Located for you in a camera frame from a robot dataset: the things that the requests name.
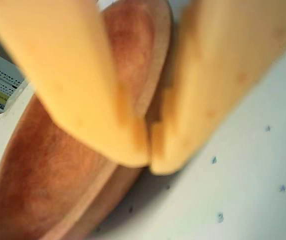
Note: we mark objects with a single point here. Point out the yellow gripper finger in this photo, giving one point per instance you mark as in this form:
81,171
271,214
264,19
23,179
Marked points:
70,75
220,62

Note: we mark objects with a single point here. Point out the round wooden bowl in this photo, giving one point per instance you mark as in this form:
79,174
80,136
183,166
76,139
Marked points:
45,175

